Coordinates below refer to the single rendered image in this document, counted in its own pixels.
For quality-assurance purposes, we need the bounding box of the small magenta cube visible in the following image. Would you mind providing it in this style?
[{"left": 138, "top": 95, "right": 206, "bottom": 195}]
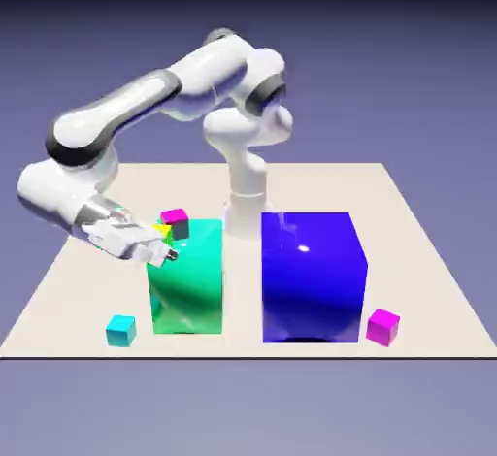
[
  {"left": 365, "top": 308, "right": 402, "bottom": 347},
  {"left": 159, "top": 208, "right": 190, "bottom": 241}
]

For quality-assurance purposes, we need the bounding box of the large blue box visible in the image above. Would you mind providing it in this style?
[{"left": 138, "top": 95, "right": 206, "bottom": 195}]
[{"left": 260, "top": 212, "right": 369, "bottom": 344}]

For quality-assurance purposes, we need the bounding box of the small cyan cube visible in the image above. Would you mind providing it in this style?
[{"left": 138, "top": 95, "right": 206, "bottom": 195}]
[{"left": 105, "top": 313, "right": 138, "bottom": 348}]

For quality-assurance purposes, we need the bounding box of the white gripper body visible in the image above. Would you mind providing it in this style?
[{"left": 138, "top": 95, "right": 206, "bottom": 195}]
[{"left": 79, "top": 217, "right": 167, "bottom": 261}]

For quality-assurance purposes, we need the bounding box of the small yellow cube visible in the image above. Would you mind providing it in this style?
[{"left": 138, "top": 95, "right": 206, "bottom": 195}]
[{"left": 150, "top": 222, "right": 175, "bottom": 246}]

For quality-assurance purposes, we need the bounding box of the large green box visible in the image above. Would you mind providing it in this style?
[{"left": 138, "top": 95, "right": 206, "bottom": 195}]
[{"left": 146, "top": 217, "right": 224, "bottom": 336}]

